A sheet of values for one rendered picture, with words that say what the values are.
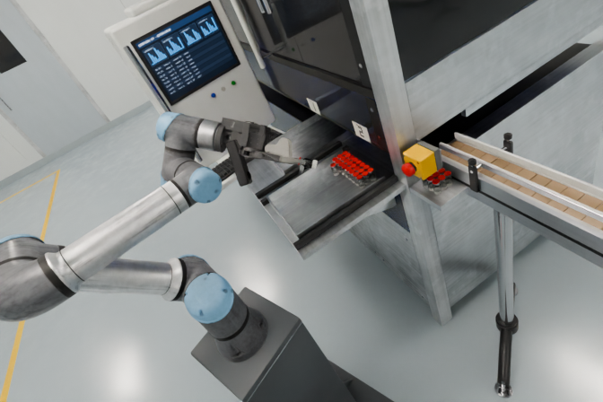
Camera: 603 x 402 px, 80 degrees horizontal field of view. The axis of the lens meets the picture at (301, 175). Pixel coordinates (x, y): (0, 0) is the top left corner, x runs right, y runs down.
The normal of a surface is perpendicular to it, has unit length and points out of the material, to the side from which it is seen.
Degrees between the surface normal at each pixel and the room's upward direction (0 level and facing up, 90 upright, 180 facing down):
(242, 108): 90
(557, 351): 0
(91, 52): 90
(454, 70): 90
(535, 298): 0
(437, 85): 90
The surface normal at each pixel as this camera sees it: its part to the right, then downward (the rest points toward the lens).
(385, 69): 0.44, 0.41
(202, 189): 0.64, 0.26
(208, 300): -0.26, -0.70
